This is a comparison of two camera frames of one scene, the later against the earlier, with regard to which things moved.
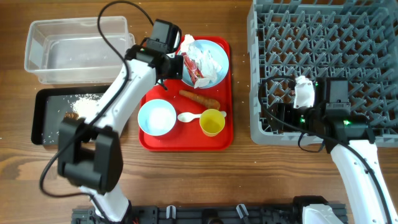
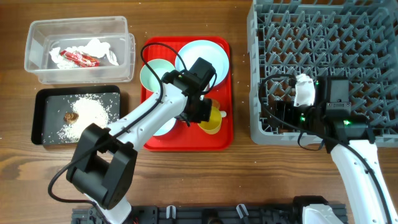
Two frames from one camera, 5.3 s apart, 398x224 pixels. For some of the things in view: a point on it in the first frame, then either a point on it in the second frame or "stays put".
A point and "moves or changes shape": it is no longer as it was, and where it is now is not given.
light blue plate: [219, 56] stays put
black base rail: [196, 214] stays put
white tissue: [208, 66] -> [93, 48]
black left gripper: [177, 73] -> [204, 116]
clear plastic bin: [71, 50] stays put
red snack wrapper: [193, 68] moves or changes shape
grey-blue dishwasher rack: [353, 39] stays put
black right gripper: [282, 111] stays put
